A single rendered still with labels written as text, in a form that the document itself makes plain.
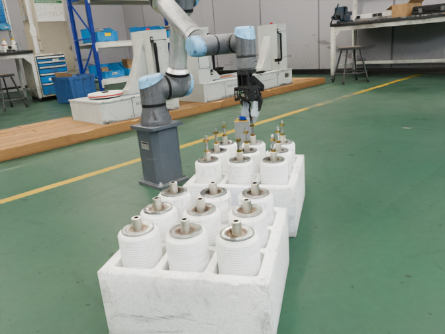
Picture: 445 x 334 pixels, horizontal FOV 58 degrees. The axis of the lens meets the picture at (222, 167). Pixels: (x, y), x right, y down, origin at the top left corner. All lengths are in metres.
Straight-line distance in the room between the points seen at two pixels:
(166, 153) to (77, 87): 4.04
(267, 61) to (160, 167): 3.34
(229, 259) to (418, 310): 0.49
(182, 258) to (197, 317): 0.13
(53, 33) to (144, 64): 4.10
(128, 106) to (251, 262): 2.79
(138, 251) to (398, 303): 0.65
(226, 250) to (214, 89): 3.39
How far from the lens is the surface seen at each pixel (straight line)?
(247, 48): 1.52
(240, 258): 0.86
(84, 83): 5.93
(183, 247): 0.88
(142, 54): 3.82
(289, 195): 1.33
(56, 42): 7.77
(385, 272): 1.24
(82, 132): 3.26
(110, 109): 3.45
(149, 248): 0.94
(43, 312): 1.23
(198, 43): 1.51
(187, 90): 1.98
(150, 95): 1.89
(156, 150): 1.90
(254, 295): 0.86
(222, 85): 4.23
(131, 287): 0.95
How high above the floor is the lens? 0.65
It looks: 17 degrees down
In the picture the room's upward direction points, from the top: 5 degrees counter-clockwise
